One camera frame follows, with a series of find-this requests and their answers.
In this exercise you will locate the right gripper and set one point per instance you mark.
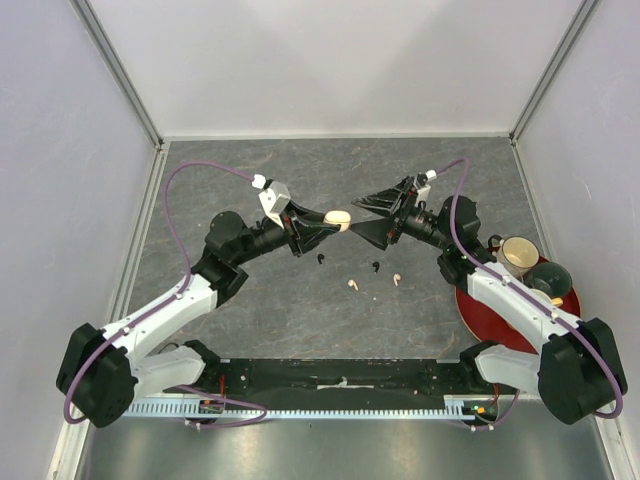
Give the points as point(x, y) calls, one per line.
point(377, 231)

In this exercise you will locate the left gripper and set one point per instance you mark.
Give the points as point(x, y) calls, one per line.
point(309, 234)

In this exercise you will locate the beige earbud charging case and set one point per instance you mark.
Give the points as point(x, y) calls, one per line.
point(338, 218)

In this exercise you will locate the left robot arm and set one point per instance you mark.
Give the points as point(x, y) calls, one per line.
point(105, 370)

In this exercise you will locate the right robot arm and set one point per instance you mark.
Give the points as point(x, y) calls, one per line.
point(574, 367)

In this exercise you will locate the cream mug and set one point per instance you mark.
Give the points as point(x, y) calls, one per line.
point(517, 254)

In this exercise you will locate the red round tray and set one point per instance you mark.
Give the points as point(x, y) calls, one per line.
point(500, 325)

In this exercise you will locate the dark green cup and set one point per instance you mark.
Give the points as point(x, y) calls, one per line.
point(551, 278)

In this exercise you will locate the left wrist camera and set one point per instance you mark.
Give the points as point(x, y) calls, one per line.
point(274, 199)

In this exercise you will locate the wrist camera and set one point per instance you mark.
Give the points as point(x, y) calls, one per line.
point(274, 199)
point(422, 184)

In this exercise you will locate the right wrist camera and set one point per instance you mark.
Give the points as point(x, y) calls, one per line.
point(422, 184)

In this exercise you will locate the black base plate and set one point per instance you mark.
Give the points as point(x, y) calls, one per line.
point(342, 384)

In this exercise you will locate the slotted cable duct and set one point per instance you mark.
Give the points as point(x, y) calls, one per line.
point(194, 408)

